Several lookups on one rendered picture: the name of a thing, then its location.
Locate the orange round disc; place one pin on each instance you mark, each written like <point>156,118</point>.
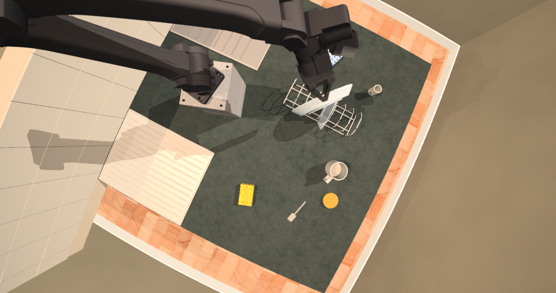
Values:
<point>330,200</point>

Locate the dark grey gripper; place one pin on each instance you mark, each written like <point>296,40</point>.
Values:
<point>310,77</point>

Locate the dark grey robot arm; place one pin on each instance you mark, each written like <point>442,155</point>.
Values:
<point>47,25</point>

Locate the beige tiled wall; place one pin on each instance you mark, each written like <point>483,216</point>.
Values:
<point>59,116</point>

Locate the yellow sponge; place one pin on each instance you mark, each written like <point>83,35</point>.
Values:
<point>246,194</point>

